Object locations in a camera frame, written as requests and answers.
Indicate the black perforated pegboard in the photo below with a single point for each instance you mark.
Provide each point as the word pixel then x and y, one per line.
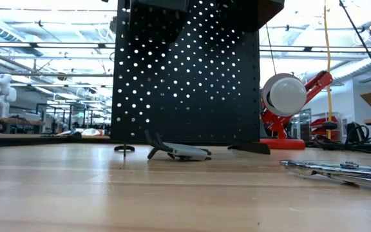
pixel 185 96

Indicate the grey square block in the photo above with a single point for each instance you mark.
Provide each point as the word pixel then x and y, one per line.
pixel 188 151

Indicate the black pegboard bin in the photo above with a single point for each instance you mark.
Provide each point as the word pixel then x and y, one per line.
pixel 156 25
pixel 250 13

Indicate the red desk lamp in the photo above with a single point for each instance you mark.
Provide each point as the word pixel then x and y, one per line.
pixel 277 143

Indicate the white cloth bundle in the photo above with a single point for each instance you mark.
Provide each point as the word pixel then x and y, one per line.
pixel 90 132

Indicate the white light bulb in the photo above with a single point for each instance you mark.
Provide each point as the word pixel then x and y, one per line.
pixel 288 95

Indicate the red cabinet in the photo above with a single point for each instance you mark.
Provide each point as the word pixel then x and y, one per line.
pixel 317 125

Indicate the long wooden bench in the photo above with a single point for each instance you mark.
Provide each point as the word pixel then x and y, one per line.
pixel 18 121

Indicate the black upright block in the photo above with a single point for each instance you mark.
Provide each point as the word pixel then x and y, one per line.
pixel 353 132

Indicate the white humanoid robot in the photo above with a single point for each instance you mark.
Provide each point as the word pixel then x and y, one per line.
pixel 2 93

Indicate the thin black pole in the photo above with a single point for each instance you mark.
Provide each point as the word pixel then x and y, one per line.
pixel 362 42

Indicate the black aluminium rig frame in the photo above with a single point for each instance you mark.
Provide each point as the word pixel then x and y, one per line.
pixel 43 141

